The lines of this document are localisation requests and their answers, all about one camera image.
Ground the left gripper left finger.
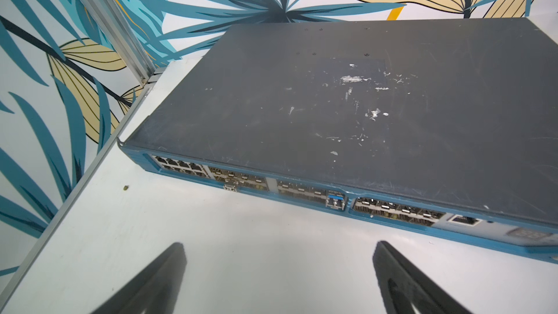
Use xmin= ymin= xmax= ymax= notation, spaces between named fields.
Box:
xmin=94 ymin=242 xmax=187 ymax=313

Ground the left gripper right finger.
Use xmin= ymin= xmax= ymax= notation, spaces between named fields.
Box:
xmin=372 ymin=241 xmax=469 ymax=313

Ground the dark grey network switch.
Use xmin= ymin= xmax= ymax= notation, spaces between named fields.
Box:
xmin=119 ymin=17 xmax=557 ymax=263

